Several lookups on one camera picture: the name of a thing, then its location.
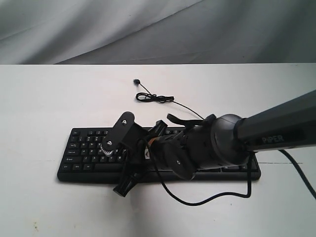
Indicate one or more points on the grey backdrop cloth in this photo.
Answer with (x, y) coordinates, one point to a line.
(157, 31)

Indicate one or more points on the black acer keyboard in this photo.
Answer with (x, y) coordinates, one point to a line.
(84, 162)

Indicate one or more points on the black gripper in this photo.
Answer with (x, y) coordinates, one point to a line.
(140, 156)

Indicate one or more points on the dark grey piper robot arm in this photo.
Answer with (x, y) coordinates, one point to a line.
(213, 142)

